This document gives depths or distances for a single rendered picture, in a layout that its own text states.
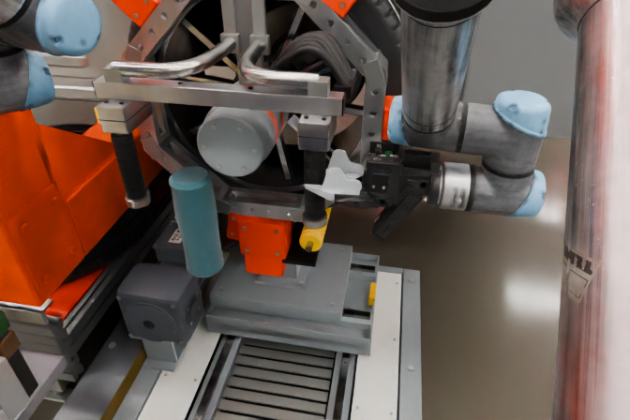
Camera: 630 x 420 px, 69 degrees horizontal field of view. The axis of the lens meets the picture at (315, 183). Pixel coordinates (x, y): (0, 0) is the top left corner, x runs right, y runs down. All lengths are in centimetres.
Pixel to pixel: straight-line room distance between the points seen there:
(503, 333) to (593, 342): 148
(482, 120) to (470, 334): 110
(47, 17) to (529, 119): 59
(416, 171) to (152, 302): 77
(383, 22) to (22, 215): 78
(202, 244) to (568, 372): 89
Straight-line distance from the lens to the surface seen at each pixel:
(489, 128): 69
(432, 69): 51
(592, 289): 25
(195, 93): 78
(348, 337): 139
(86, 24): 61
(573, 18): 35
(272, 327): 143
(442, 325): 169
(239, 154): 86
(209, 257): 109
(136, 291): 126
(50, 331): 136
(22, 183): 103
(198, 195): 98
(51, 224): 109
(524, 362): 168
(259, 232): 114
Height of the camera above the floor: 126
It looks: 33 degrees down
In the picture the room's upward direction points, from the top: straight up
